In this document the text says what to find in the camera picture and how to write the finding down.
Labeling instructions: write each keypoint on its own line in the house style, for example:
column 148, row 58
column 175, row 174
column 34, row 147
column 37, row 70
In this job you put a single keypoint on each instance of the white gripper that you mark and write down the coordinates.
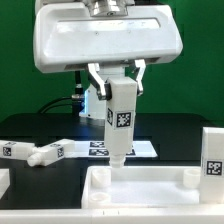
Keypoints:
column 68, row 38

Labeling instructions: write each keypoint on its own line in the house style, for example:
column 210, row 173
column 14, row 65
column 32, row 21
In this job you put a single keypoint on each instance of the marker tag sheet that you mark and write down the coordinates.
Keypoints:
column 96, row 149

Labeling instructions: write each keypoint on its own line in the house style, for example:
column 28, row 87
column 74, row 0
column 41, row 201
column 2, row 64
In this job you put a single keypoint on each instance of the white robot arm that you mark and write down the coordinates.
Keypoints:
column 95, row 108

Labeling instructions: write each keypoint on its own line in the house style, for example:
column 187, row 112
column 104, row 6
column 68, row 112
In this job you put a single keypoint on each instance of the white desk top tray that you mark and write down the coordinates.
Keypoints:
column 145, row 187

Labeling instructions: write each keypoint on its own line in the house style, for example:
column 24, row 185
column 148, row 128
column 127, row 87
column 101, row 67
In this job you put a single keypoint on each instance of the white block left edge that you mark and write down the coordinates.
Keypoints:
column 4, row 181

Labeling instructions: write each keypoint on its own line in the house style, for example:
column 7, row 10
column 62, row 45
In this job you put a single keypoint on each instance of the white front rail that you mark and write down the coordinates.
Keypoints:
column 104, row 217

